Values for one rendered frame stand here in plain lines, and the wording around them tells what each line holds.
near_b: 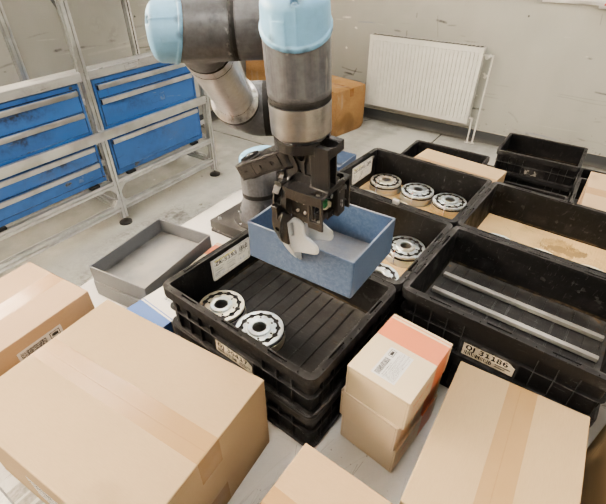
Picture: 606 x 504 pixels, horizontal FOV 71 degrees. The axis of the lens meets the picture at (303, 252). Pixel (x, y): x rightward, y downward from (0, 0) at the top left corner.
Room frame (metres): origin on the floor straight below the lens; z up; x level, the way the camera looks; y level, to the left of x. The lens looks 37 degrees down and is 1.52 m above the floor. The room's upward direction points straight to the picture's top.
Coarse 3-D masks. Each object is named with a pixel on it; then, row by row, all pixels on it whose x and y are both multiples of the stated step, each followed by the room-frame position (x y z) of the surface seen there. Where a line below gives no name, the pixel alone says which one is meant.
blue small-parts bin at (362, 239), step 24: (264, 216) 0.63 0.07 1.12; (336, 216) 0.67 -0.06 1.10; (360, 216) 0.64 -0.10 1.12; (384, 216) 0.62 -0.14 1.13; (264, 240) 0.57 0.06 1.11; (312, 240) 0.64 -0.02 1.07; (336, 240) 0.64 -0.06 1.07; (360, 240) 0.64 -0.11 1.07; (384, 240) 0.57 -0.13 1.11; (288, 264) 0.55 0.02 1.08; (312, 264) 0.52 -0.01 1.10; (336, 264) 0.50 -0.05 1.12; (360, 264) 0.50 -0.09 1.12; (336, 288) 0.50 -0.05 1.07
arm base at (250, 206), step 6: (246, 198) 1.19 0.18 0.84; (252, 198) 1.18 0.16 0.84; (258, 198) 1.18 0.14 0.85; (264, 198) 1.18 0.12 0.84; (270, 198) 1.19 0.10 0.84; (246, 204) 1.19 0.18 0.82; (252, 204) 1.18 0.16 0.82; (258, 204) 1.17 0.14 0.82; (264, 204) 1.18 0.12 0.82; (270, 204) 1.18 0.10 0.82; (240, 210) 1.23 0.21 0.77; (246, 210) 1.18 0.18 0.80; (252, 210) 1.17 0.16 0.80; (258, 210) 1.17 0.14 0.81; (240, 216) 1.20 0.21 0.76; (246, 216) 1.17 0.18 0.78; (252, 216) 1.16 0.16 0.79; (246, 222) 1.17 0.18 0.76
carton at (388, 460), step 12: (432, 408) 0.51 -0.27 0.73; (348, 420) 0.46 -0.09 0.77; (420, 420) 0.46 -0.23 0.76; (348, 432) 0.46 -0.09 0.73; (360, 432) 0.44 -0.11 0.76; (408, 432) 0.43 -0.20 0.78; (360, 444) 0.44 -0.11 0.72; (372, 444) 0.42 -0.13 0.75; (408, 444) 0.44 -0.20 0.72; (372, 456) 0.42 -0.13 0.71; (384, 456) 0.41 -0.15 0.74; (396, 456) 0.40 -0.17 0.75
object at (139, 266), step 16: (160, 224) 1.13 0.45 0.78; (176, 224) 1.10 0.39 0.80; (128, 240) 1.02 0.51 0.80; (144, 240) 1.06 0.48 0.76; (160, 240) 1.08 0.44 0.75; (176, 240) 1.08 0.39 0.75; (192, 240) 1.07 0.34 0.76; (208, 240) 1.03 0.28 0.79; (112, 256) 0.96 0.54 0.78; (128, 256) 1.00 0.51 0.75; (144, 256) 1.00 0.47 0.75; (160, 256) 1.00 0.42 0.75; (176, 256) 1.00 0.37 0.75; (192, 256) 0.96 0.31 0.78; (96, 272) 0.88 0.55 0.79; (112, 272) 0.92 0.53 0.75; (128, 272) 0.92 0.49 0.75; (144, 272) 0.92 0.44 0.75; (160, 272) 0.92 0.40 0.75; (176, 272) 0.90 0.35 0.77; (128, 288) 0.83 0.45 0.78; (144, 288) 0.80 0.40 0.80
